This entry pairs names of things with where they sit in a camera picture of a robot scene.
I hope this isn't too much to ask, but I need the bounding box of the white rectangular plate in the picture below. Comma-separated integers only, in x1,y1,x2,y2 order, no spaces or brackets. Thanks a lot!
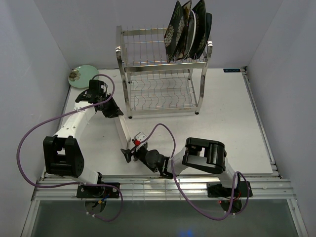
115,116,131,149

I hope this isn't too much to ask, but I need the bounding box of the mint green round plate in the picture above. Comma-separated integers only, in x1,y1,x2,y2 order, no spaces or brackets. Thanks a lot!
68,65,99,89

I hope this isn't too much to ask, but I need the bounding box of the black floral plate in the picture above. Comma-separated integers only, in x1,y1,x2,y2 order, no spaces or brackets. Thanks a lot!
164,1,184,63
190,0,206,59

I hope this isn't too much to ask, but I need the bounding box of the round white teal-rimmed plate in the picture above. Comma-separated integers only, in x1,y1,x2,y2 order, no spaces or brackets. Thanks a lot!
183,10,197,59

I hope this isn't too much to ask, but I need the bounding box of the cream floral square plate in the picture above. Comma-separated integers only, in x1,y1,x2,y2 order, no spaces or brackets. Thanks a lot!
182,0,192,58

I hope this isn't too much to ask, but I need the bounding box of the teal square plate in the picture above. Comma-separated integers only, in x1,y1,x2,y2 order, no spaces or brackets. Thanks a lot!
204,12,213,45

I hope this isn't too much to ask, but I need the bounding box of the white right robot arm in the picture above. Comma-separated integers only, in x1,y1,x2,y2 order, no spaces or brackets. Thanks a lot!
131,137,241,196

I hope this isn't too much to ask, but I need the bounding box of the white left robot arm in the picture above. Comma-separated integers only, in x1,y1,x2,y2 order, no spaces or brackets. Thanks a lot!
43,79,131,198

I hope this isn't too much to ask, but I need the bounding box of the stainless steel dish rack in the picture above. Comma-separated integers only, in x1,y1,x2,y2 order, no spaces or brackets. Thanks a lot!
115,25,213,119

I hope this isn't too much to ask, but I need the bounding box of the blue table label sticker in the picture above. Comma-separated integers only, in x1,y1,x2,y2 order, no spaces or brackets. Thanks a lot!
223,68,241,73

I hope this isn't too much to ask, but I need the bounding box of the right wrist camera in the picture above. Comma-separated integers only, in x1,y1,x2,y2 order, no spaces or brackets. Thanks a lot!
132,132,147,151

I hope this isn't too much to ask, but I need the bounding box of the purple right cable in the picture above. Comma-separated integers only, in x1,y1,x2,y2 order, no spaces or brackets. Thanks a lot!
139,123,249,221

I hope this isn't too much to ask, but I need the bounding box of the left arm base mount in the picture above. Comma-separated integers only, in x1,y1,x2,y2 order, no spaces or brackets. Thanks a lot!
76,182,120,198

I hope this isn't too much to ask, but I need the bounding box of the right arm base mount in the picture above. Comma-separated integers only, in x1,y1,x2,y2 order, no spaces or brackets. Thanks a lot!
206,181,253,198

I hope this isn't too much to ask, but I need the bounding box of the aluminium table edge rail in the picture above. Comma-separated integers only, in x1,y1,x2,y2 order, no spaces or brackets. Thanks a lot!
32,176,296,200

